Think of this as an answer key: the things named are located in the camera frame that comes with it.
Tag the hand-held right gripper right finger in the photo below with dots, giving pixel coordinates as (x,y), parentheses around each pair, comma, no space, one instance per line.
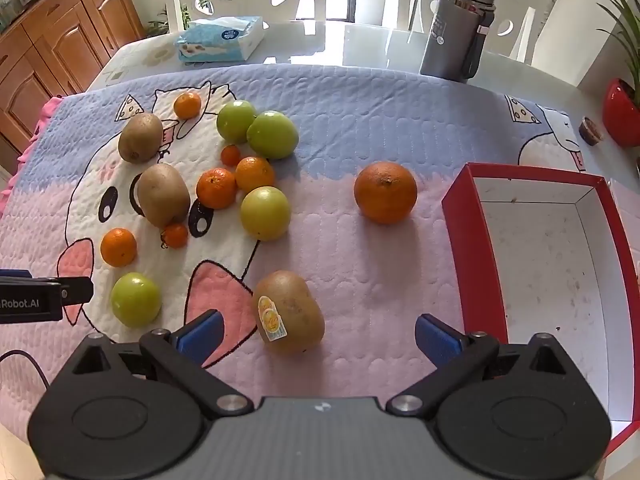
(436,339)

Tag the large orange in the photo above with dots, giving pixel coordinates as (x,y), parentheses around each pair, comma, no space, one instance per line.
(385,192)

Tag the green apple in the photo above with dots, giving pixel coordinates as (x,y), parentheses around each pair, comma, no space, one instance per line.
(136,300)
(265,213)
(235,120)
(274,136)

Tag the cartoon printed blanket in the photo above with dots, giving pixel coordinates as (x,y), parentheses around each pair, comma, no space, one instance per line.
(340,265)

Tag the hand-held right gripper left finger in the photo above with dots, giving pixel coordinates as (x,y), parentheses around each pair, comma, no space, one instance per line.
(202,336)

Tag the red cardboard box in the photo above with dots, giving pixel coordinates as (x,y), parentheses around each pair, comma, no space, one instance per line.
(540,270)

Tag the brown kiwi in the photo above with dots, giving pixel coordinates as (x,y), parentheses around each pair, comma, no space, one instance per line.
(141,137)
(163,194)

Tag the potted plant in red pot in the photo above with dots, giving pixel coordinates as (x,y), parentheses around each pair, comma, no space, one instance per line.
(620,107)

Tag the small dark cup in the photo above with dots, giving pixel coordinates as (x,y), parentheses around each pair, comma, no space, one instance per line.
(591,131)

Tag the blue tissue pack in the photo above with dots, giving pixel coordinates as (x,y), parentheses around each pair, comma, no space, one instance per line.
(220,40)

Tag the tiny mandarin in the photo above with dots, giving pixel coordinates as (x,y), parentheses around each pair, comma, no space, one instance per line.
(175,236)

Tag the wooden cabinet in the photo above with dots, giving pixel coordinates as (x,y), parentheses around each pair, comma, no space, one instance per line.
(65,55)

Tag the grey thermos jug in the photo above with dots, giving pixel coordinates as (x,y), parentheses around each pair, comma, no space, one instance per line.
(452,35)

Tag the small green plant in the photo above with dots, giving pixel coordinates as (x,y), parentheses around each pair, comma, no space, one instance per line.
(160,22)

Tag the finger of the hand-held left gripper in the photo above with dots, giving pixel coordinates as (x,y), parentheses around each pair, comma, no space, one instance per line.
(77,291)

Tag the small tomato upper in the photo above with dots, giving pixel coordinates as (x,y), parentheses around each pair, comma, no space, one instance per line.
(230,155)

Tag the kiwi with yellow sticker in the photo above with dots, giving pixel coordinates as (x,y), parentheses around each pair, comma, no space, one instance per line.
(295,310)

